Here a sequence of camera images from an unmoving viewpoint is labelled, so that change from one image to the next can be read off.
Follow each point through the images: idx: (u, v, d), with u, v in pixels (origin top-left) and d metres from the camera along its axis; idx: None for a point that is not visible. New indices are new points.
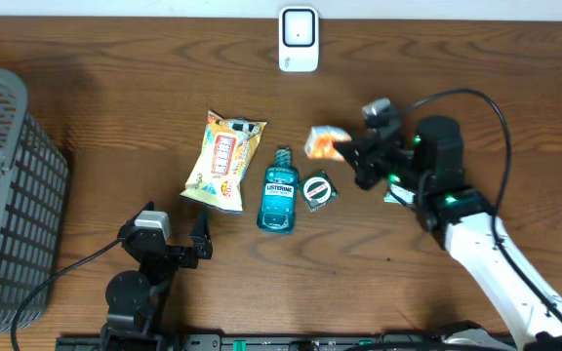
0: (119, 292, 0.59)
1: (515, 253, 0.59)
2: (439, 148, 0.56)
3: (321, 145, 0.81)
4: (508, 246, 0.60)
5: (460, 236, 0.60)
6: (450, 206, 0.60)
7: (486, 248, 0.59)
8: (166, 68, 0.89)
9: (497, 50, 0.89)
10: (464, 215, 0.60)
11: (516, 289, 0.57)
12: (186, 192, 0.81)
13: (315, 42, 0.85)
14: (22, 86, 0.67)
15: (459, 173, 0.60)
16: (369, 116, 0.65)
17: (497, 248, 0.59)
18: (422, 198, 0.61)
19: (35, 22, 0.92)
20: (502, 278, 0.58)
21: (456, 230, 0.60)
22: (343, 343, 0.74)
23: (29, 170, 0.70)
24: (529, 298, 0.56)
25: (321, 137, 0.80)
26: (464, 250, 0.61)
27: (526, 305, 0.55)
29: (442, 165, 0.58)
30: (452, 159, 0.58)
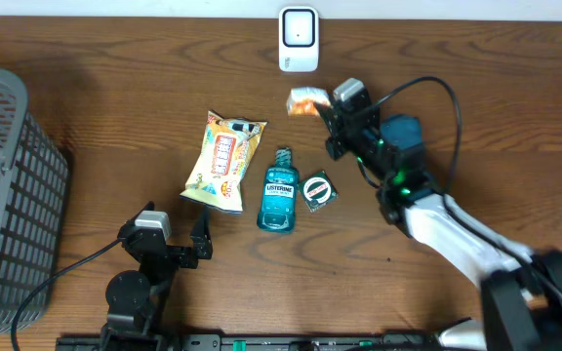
0: (120, 292, 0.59)
1: (469, 218, 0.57)
2: (400, 149, 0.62)
3: (301, 105, 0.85)
4: (460, 212, 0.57)
5: (419, 218, 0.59)
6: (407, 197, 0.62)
7: (436, 215, 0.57)
8: (166, 68, 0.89)
9: (497, 50, 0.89)
10: (420, 199, 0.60)
11: (466, 241, 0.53)
12: (186, 192, 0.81)
13: (315, 42, 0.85)
14: (22, 86, 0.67)
15: (416, 170, 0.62)
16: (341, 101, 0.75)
17: (447, 214, 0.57)
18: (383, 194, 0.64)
19: (35, 22, 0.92)
20: (457, 242, 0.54)
21: (413, 213, 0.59)
22: (343, 343, 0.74)
23: (29, 170, 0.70)
24: (478, 247, 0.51)
25: (301, 98, 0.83)
26: (426, 228, 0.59)
27: (477, 253, 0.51)
29: (401, 162, 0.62)
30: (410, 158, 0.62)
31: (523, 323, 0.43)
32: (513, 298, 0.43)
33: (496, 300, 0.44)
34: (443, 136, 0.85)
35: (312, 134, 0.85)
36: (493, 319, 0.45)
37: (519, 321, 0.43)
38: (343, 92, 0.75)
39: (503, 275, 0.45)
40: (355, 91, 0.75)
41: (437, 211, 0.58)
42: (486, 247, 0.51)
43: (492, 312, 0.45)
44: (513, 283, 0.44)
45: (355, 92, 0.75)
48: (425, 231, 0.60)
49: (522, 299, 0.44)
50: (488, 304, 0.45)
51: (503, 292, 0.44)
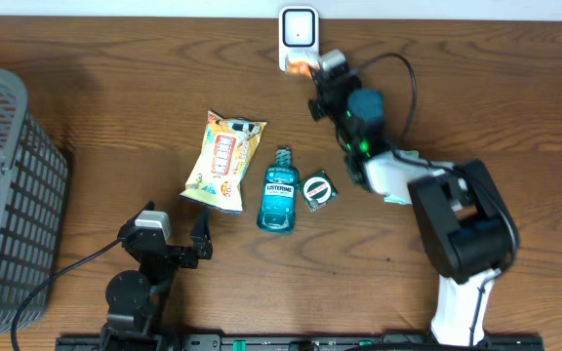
0: (120, 292, 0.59)
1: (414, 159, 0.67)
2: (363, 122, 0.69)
3: (298, 65, 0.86)
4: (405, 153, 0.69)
5: (375, 172, 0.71)
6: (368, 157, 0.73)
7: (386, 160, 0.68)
8: (166, 68, 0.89)
9: (497, 50, 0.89)
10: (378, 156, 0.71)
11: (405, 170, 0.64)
12: (186, 192, 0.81)
13: (316, 42, 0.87)
14: (23, 86, 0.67)
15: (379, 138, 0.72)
16: (323, 72, 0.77)
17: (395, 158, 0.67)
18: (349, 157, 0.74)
19: (35, 22, 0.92)
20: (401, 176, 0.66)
21: (371, 166, 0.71)
22: (343, 343, 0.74)
23: (29, 170, 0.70)
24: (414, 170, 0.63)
25: (297, 59, 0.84)
26: (379, 177, 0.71)
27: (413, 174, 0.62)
29: (364, 133, 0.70)
30: (371, 128, 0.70)
31: (445, 215, 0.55)
32: (437, 198, 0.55)
33: (421, 201, 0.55)
34: (443, 136, 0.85)
35: (312, 134, 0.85)
36: (422, 218, 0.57)
37: (443, 214, 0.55)
38: (324, 63, 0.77)
39: (430, 180, 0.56)
40: (337, 62, 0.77)
41: (388, 159, 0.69)
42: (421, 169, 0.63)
43: (421, 211, 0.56)
44: (437, 185, 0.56)
45: (335, 64, 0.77)
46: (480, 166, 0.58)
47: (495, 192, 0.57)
48: (379, 180, 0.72)
49: (445, 198, 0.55)
50: (419, 207, 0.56)
51: (429, 193, 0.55)
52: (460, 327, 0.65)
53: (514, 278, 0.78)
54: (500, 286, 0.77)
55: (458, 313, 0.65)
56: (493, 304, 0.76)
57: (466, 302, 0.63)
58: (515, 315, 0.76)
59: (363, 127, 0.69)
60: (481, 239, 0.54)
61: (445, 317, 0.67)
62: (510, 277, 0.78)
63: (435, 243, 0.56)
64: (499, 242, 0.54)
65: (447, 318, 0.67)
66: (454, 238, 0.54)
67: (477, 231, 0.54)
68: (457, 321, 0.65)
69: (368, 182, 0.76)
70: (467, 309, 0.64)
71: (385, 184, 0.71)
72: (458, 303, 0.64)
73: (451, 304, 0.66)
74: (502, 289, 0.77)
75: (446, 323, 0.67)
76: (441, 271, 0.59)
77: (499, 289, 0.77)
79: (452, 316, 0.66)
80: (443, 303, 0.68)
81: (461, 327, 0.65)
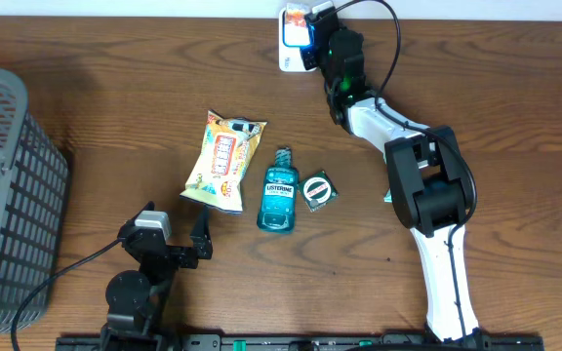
0: (119, 292, 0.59)
1: (393, 112, 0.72)
2: (343, 58, 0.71)
3: (296, 19, 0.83)
4: (385, 106, 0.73)
5: (355, 115, 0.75)
6: (350, 100, 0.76)
7: (366, 110, 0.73)
8: (166, 68, 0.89)
9: (497, 50, 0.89)
10: (359, 100, 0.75)
11: (384, 124, 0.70)
12: (186, 192, 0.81)
13: None
14: (22, 86, 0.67)
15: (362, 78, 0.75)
16: (312, 15, 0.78)
17: (376, 108, 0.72)
18: (332, 99, 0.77)
19: (36, 21, 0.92)
20: (381, 127, 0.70)
21: (351, 109, 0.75)
22: (343, 343, 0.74)
23: (29, 170, 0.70)
24: (392, 127, 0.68)
25: (293, 13, 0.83)
26: (359, 121, 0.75)
27: (391, 133, 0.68)
29: (345, 71, 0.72)
30: (352, 67, 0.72)
31: (413, 175, 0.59)
32: (408, 159, 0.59)
33: (394, 159, 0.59)
34: None
35: (311, 134, 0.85)
36: (392, 174, 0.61)
37: (411, 175, 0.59)
38: (313, 8, 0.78)
39: (404, 141, 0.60)
40: (325, 8, 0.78)
41: (368, 107, 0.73)
42: (398, 128, 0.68)
43: (393, 171, 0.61)
44: (410, 147, 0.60)
45: (324, 9, 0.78)
46: (452, 133, 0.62)
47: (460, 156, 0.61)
48: (357, 122, 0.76)
49: (415, 159, 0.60)
50: (390, 164, 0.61)
51: (402, 153, 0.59)
52: (446, 307, 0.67)
53: (514, 278, 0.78)
54: (499, 286, 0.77)
55: (437, 286, 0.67)
56: (493, 304, 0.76)
57: (441, 267, 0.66)
58: (514, 315, 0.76)
59: (343, 64, 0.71)
60: (439, 198, 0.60)
61: (432, 307, 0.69)
62: (510, 277, 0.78)
63: (400, 197, 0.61)
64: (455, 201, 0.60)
65: (434, 304, 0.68)
66: (416, 195, 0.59)
67: (438, 190, 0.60)
68: (441, 299, 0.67)
69: (347, 125, 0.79)
70: (445, 278, 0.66)
71: (363, 128, 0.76)
72: (434, 272, 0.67)
73: (430, 283, 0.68)
74: (501, 289, 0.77)
75: (435, 312, 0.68)
76: (401, 219, 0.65)
77: (498, 289, 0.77)
79: (435, 295, 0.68)
80: (429, 294, 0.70)
81: (447, 305, 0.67)
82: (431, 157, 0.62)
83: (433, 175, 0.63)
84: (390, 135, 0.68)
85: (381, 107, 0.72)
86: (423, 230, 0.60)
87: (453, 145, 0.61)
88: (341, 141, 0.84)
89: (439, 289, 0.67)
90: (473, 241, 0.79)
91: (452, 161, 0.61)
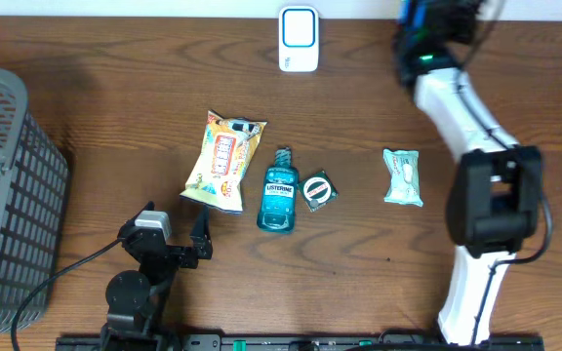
0: (119, 292, 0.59)
1: (477, 105, 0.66)
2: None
3: None
4: (465, 90, 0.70)
5: (427, 85, 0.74)
6: (425, 61, 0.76)
7: (443, 90, 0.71)
8: (166, 68, 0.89)
9: (497, 50, 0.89)
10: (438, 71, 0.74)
11: (463, 120, 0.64)
12: (186, 192, 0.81)
13: (316, 42, 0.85)
14: (23, 86, 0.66)
15: (438, 36, 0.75)
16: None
17: (456, 91, 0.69)
18: (405, 56, 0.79)
19: (35, 21, 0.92)
20: (457, 117, 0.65)
21: (426, 80, 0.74)
22: (344, 343, 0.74)
23: (29, 170, 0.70)
24: (474, 129, 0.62)
25: None
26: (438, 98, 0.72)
27: (471, 134, 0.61)
29: (422, 16, 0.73)
30: (424, 12, 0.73)
31: (480, 197, 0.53)
32: (481, 178, 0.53)
33: (467, 176, 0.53)
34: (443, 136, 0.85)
35: (312, 134, 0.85)
36: (459, 188, 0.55)
37: (479, 195, 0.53)
38: None
39: (482, 157, 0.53)
40: None
41: (450, 85, 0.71)
42: (480, 132, 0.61)
43: (461, 184, 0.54)
44: (487, 166, 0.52)
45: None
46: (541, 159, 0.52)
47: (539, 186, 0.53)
48: (430, 97, 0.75)
49: (489, 180, 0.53)
50: (461, 177, 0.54)
51: (478, 171, 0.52)
52: (464, 319, 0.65)
53: (514, 278, 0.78)
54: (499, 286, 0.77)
55: (463, 299, 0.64)
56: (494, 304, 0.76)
57: (475, 280, 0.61)
58: (515, 315, 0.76)
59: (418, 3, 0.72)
60: (500, 223, 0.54)
61: (453, 310, 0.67)
62: (510, 278, 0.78)
63: (459, 214, 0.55)
64: (515, 230, 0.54)
65: (454, 310, 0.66)
66: (478, 217, 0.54)
67: (501, 215, 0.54)
68: (463, 310, 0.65)
69: (415, 92, 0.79)
70: (474, 296, 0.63)
71: (432, 101, 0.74)
72: (467, 283, 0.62)
73: (458, 292, 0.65)
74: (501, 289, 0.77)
75: (453, 316, 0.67)
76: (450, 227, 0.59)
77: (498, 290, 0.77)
79: (458, 303, 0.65)
80: (451, 296, 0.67)
81: (467, 318, 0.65)
82: (505, 176, 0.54)
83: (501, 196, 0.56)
84: (469, 136, 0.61)
85: (461, 90, 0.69)
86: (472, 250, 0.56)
87: (537, 174, 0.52)
88: (341, 141, 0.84)
89: (464, 302, 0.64)
90: None
91: (530, 189, 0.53)
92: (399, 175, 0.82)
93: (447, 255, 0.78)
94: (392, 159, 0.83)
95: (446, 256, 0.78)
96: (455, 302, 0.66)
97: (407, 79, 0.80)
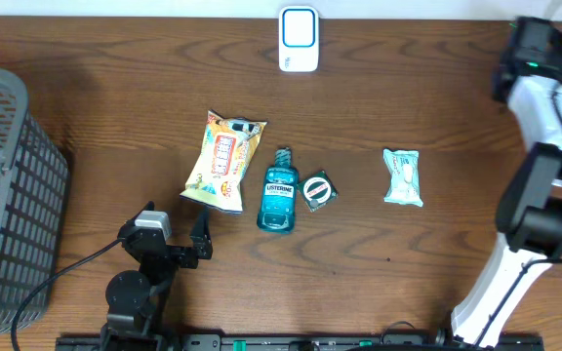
0: (119, 291, 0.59)
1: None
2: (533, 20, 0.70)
3: None
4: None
5: (526, 87, 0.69)
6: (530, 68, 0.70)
7: (539, 93, 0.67)
8: (166, 68, 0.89)
9: (496, 50, 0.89)
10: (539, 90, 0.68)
11: (548, 121, 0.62)
12: (186, 192, 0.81)
13: (315, 42, 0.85)
14: (22, 86, 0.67)
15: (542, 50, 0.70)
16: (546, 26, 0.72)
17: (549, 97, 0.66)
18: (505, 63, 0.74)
19: (35, 22, 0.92)
20: (538, 116, 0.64)
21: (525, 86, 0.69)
22: (344, 343, 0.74)
23: (29, 170, 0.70)
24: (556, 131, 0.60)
25: None
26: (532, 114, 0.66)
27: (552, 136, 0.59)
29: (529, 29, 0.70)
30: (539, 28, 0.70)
31: (541, 186, 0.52)
32: (547, 170, 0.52)
33: (535, 161, 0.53)
34: (443, 136, 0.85)
35: (312, 134, 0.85)
36: (521, 175, 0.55)
37: (539, 184, 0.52)
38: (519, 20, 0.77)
39: (552, 148, 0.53)
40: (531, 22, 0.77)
41: (545, 92, 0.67)
42: (560, 133, 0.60)
43: (523, 172, 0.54)
44: (557, 160, 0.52)
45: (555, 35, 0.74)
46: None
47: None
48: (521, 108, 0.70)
49: (552, 174, 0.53)
50: (528, 165, 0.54)
51: (545, 161, 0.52)
52: (479, 314, 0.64)
53: None
54: None
55: (485, 293, 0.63)
56: None
57: (504, 275, 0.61)
58: (515, 315, 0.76)
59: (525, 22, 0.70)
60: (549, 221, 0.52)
61: (468, 304, 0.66)
62: None
63: (509, 201, 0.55)
64: None
65: (470, 304, 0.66)
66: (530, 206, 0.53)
67: (553, 213, 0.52)
68: (480, 305, 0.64)
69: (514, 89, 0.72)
70: (498, 293, 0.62)
71: (522, 102, 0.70)
72: (496, 275, 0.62)
73: (482, 288, 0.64)
74: None
75: (466, 311, 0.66)
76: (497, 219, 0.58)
77: None
79: (478, 297, 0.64)
80: (473, 292, 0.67)
81: (481, 313, 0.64)
82: None
83: (561, 201, 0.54)
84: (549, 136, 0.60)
85: (555, 97, 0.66)
86: (512, 241, 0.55)
87: None
88: (341, 141, 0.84)
89: (486, 296, 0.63)
90: (474, 241, 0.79)
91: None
92: (400, 175, 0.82)
93: (447, 255, 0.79)
94: (392, 159, 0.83)
95: (446, 256, 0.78)
96: (474, 297, 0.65)
97: (506, 78, 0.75)
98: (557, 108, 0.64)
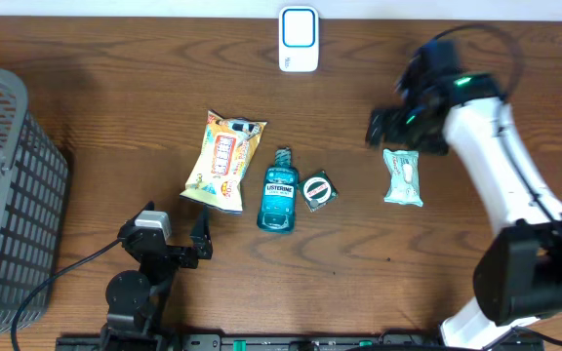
0: (119, 292, 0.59)
1: (515, 146, 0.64)
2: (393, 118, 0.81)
3: None
4: (510, 130, 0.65)
5: (466, 123, 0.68)
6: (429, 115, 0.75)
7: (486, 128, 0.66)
8: (166, 68, 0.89)
9: (496, 50, 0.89)
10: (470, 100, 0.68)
11: (503, 171, 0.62)
12: (186, 192, 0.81)
13: (316, 42, 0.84)
14: (23, 86, 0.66)
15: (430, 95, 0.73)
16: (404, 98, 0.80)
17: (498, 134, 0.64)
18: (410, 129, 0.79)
19: (36, 22, 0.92)
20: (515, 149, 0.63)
21: (459, 108, 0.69)
22: (344, 343, 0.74)
23: (29, 170, 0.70)
24: (485, 122, 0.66)
25: None
26: (461, 126, 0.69)
27: (482, 127, 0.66)
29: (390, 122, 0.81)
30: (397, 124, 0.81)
31: (521, 270, 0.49)
32: (525, 252, 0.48)
33: (508, 253, 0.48)
34: None
35: (312, 134, 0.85)
36: (496, 254, 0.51)
37: (520, 266, 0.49)
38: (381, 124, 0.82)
39: (522, 230, 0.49)
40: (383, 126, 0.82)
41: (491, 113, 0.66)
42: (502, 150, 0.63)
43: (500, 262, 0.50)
44: (532, 237, 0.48)
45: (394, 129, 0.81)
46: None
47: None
48: (461, 129, 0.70)
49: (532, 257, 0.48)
50: (501, 246, 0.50)
51: (522, 247, 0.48)
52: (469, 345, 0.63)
53: None
54: None
55: (475, 335, 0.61)
56: None
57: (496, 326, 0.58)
58: None
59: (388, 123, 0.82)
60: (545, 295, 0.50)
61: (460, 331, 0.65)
62: None
63: (495, 286, 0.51)
64: (560, 303, 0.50)
65: (462, 332, 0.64)
66: (517, 290, 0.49)
67: (541, 289, 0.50)
68: (471, 340, 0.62)
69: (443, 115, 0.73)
70: (490, 335, 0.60)
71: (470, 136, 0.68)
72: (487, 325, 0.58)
73: (476, 323, 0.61)
74: None
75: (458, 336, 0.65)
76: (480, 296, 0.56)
77: None
79: (468, 333, 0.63)
80: (464, 318, 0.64)
81: (474, 343, 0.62)
82: (546, 243, 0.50)
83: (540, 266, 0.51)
84: (507, 196, 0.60)
85: (502, 131, 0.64)
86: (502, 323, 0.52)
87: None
88: (341, 141, 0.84)
89: (476, 338, 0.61)
90: (473, 241, 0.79)
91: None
92: (400, 175, 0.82)
93: (447, 255, 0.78)
94: (392, 159, 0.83)
95: (445, 256, 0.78)
96: (464, 329, 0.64)
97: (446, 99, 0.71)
98: (508, 147, 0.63)
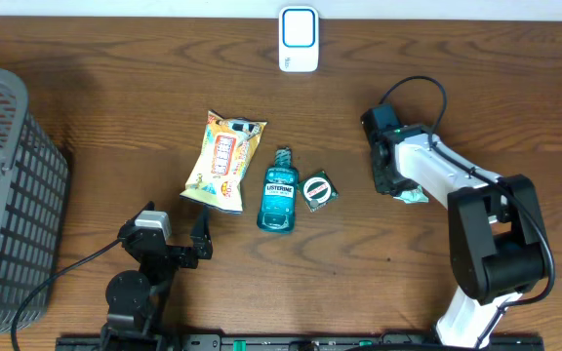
0: (119, 292, 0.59)
1: (451, 152, 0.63)
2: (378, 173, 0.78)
3: None
4: (443, 146, 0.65)
5: (407, 156, 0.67)
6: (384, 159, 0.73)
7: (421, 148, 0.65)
8: (165, 68, 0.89)
9: (496, 50, 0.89)
10: (407, 137, 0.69)
11: (443, 167, 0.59)
12: (186, 192, 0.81)
13: (316, 42, 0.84)
14: (23, 87, 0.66)
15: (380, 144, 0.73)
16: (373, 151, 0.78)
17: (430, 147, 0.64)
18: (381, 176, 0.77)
19: (36, 22, 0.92)
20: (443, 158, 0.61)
21: (399, 147, 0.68)
22: (344, 343, 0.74)
23: (29, 170, 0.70)
24: (420, 145, 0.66)
25: None
26: (407, 162, 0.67)
27: (418, 149, 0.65)
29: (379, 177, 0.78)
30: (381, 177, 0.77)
31: (481, 238, 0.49)
32: (477, 215, 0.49)
33: (461, 215, 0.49)
34: (443, 136, 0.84)
35: (312, 135, 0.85)
36: (455, 232, 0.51)
37: (478, 232, 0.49)
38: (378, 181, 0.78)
39: (470, 192, 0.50)
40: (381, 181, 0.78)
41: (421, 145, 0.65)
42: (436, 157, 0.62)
43: (458, 232, 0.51)
44: (479, 201, 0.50)
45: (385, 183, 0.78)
46: (531, 188, 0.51)
47: (540, 216, 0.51)
48: (408, 165, 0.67)
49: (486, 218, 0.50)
50: (454, 217, 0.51)
51: (472, 209, 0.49)
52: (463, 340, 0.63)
53: None
54: None
55: (467, 328, 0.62)
56: None
57: (482, 314, 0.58)
58: (515, 315, 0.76)
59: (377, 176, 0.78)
60: (516, 263, 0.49)
61: (454, 329, 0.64)
62: None
63: (463, 259, 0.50)
64: (532, 269, 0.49)
65: (456, 328, 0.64)
66: (485, 259, 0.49)
67: (513, 255, 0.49)
68: (463, 333, 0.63)
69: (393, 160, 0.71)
70: (480, 326, 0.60)
71: (414, 170, 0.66)
72: (474, 314, 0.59)
73: (463, 316, 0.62)
74: None
75: (454, 334, 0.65)
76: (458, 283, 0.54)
77: None
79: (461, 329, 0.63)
80: (454, 315, 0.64)
81: (468, 336, 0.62)
82: (502, 214, 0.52)
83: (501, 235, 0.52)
84: (451, 179, 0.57)
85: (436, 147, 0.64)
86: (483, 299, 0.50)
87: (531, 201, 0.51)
88: (341, 141, 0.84)
89: (468, 330, 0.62)
90: None
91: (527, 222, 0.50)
92: None
93: (447, 255, 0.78)
94: None
95: (445, 256, 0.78)
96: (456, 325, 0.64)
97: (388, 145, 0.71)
98: (443, 154, 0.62)
